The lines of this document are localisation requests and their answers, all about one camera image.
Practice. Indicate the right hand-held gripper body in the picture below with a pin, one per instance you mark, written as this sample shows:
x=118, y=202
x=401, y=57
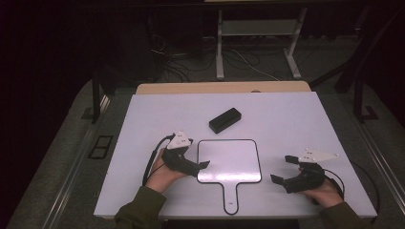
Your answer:
x=307, y=178

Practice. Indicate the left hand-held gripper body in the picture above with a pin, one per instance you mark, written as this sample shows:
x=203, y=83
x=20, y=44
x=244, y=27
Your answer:
x=178, y=159

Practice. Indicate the white handheld whiteboard black rim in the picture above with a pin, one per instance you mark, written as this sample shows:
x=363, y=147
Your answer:
x=229, y=159

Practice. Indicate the black whiteboard eraser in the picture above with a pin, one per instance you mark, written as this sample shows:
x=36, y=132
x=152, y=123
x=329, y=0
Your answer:
x=224, y=120

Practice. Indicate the person's left hand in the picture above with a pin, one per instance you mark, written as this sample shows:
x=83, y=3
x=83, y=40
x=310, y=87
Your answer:
x=160, y=176

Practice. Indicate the person's right hand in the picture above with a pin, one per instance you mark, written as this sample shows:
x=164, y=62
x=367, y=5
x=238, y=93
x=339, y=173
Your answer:
x=324, y=195

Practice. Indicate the light wooden table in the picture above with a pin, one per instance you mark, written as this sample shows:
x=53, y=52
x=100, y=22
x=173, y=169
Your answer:
x=223, y=87

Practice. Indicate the black metal stand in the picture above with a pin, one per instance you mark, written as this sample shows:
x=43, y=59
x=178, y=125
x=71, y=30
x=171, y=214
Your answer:
x=359, y=95

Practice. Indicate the white metal stand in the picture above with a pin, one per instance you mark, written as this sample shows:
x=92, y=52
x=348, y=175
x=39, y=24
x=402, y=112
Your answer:
x=259, y=28

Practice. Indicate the aluminium floor rail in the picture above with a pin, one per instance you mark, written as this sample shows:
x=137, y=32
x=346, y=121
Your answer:
x=385, y=171
x=68, y=191

